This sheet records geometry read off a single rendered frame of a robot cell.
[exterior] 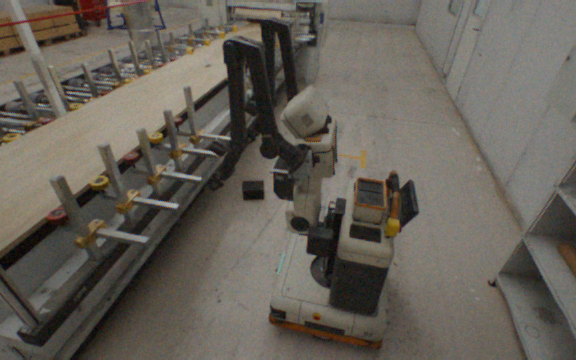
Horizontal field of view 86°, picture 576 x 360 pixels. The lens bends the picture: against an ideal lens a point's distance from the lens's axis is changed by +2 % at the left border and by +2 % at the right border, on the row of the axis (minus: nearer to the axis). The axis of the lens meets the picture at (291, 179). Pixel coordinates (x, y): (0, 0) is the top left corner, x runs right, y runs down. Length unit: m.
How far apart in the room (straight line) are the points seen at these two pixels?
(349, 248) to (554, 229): 1.40
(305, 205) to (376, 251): 0.39
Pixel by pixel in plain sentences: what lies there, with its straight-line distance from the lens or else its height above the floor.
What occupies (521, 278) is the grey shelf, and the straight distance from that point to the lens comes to 2.70.
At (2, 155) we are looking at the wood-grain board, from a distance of 2.35.
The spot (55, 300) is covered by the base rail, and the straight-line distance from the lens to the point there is 1.64.
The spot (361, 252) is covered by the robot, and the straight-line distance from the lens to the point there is 1.48.
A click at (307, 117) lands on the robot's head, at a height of 1.32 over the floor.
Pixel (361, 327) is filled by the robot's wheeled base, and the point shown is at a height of 0.24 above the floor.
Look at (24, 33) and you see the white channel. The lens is 2.61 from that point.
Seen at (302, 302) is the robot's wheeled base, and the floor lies 0.28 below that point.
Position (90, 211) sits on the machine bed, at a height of 0.75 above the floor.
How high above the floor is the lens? 1.85
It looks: 36 degrees down
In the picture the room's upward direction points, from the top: 2 degrees clockwise
